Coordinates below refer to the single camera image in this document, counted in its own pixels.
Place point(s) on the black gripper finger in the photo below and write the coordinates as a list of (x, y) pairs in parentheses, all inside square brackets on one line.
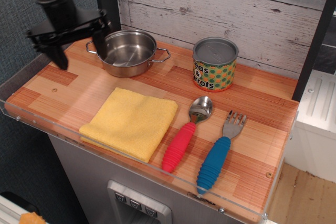
[(55, 52), (99, 40)]

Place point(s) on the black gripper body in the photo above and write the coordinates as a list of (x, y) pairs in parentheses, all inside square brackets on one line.
[(66, 23)]

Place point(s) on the stainless steel pot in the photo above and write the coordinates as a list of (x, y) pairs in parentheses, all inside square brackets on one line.
[(129, 53)]

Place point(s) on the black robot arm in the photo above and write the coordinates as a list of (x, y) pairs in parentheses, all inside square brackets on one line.
[(66, 24)]

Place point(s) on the yellow folded cloth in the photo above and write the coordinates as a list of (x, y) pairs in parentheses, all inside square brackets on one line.
[(131, 123)]

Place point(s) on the peas and carrots tin can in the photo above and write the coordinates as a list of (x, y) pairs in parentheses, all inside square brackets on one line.
[(214, 63)]

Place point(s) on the orange object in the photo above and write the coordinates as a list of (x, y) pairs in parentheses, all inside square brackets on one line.
[(31, 218)]

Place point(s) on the silver dispenser panel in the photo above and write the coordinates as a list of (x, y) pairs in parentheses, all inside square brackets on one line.
[(130, 206)]

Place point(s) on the white cabinet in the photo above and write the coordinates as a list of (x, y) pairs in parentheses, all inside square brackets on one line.
[(311, 145)]

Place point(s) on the red handled spoon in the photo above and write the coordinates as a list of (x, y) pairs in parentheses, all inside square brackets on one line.
[(200, 110)]

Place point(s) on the clear acrylic guard rail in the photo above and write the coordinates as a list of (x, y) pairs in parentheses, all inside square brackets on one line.
[(59, 102)]

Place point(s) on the blue handled fork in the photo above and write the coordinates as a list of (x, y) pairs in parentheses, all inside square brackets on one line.
[(215, 159)]

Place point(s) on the black vertical post right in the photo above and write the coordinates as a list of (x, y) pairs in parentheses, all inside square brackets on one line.
[(316, 43)]

